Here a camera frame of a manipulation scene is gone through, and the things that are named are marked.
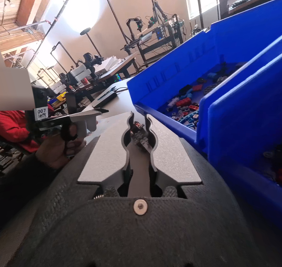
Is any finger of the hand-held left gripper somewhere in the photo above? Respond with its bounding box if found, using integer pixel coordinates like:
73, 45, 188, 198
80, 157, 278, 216
83, 108, 110, 114
47, 111, 103, 122

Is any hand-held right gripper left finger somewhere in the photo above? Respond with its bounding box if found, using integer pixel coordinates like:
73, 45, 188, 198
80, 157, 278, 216
77, 111, 135, 197

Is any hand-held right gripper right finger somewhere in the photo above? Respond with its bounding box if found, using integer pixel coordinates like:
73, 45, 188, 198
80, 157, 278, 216
145, 114, 202, 197

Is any dark grey toy brick model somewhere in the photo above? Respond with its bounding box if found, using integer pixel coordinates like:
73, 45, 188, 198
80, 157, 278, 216
130, 120, 155, 155

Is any large blue plastic bin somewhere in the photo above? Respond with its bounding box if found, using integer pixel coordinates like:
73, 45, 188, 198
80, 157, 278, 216
127, 0, 282, 148

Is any pile of mixed toy bricks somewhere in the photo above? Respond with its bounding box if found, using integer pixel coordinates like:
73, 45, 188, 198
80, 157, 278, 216
164, 61, 247, 132

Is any person's left forearm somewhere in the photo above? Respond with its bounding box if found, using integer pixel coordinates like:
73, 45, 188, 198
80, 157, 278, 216
0, 152, 66, 234

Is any grey desk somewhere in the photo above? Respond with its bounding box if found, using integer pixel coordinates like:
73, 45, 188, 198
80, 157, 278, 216
83, 77, 155, 197

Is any person's left hand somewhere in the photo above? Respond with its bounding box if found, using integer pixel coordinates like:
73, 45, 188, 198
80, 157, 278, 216
36, 123, 87, 170

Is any black rectangular box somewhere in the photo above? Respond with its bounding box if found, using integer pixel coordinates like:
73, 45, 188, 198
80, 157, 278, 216
92, 91, 118, 109

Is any black upright panel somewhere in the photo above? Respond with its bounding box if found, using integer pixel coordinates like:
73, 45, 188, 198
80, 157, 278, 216
65, 93, 77, 115

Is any white cardboard box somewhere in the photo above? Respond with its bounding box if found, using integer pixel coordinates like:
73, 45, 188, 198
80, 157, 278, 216
100, 56, 121, 72

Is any table with black legs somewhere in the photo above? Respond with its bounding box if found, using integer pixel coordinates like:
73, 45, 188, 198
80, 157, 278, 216
95, 52, 141, 80

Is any small blue plastic bin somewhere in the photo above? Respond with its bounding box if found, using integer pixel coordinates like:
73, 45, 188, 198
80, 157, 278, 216
196, 36, 282, 231

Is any black floor lamp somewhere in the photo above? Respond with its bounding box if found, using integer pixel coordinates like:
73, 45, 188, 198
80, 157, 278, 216
80, 27, 104, 58

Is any black metal workbench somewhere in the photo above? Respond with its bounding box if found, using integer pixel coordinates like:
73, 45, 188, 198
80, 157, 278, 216
121, 21, 186, 67

